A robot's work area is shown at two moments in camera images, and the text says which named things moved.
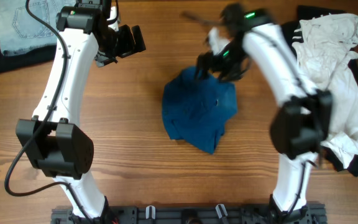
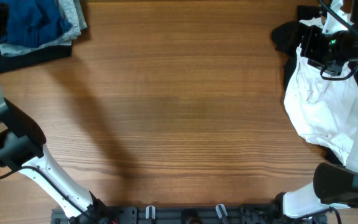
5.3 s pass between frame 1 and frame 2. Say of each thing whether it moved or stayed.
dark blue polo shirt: moved
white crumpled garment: stayed
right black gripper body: moved
